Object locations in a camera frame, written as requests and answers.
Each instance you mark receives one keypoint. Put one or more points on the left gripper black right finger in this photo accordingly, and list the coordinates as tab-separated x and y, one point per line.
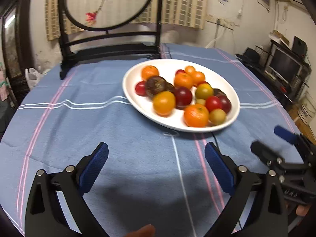
238	182

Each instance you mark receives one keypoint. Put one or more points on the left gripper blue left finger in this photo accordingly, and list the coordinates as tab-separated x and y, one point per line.
75	181

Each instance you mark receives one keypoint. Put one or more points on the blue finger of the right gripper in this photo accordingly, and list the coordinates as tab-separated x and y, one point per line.
266	155
285	134

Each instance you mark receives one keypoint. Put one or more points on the tan longan fruit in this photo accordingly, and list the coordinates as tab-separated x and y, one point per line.
217	116

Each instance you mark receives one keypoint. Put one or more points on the red cherry tomato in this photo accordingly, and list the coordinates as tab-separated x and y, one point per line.
203	82
212	103

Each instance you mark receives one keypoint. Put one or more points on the small mandarin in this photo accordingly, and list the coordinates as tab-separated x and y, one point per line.
196	115

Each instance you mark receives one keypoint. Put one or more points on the yellow round fruit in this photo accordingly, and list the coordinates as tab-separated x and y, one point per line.
204	91

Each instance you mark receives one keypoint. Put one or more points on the large orange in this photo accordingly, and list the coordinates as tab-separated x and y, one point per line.
183	80

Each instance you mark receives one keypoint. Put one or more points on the dark brown passion fruit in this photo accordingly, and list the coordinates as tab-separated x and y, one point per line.
169	87

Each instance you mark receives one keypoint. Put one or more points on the person's right hand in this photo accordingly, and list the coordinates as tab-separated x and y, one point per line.
300	210

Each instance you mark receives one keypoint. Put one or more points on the person's left hand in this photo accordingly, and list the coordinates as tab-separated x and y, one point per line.
146	231

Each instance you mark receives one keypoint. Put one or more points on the computer monitor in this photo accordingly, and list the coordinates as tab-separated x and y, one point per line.
283	64

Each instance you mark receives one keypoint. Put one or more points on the blue striped tablecloth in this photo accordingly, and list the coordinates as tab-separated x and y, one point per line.
153	175

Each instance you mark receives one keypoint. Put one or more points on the dark passion fruit on plate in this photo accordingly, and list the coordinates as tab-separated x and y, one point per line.
218	92

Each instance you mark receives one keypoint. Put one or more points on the halved tan longan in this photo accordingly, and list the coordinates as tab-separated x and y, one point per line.
201	101

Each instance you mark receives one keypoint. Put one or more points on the black speaker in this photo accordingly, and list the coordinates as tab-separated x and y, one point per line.
299	47

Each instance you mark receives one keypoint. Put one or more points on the small orange kumquat front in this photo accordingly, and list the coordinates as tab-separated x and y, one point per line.
197	78

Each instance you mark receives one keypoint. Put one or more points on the small orange kumquat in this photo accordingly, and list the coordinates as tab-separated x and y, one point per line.
197	78
189	69

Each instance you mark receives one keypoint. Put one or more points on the orange yellow tomato on plate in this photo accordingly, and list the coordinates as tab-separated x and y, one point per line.
164	103

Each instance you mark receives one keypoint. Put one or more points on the small red tomato left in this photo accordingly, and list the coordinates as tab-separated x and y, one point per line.
140	89

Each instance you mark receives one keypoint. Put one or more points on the small red tomato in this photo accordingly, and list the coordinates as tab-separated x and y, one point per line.
140	89
180	72

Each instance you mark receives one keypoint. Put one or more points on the white plastic bag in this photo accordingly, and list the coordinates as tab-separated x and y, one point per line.
32	77

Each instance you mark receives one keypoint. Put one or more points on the small orange kumquat back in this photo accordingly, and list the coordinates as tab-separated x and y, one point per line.
189	69

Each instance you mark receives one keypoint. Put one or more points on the small red tomato back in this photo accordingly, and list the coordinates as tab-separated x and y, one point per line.
180	72

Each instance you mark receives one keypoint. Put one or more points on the mandarin at plate back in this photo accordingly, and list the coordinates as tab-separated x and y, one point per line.
149	71

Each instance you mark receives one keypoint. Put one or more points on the white oval plate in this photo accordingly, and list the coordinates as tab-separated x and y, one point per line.
167	69

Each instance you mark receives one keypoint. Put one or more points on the dark wooden cabinet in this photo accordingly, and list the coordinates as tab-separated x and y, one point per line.
17	48

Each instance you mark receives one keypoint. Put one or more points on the checked beige curtain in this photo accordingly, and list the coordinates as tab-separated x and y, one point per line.
188	13

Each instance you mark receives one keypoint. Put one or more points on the round embroidered screen stand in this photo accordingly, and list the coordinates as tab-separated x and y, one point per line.
83	21

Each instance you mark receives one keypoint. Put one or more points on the white wall power strip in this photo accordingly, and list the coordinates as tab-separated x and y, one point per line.
221	22

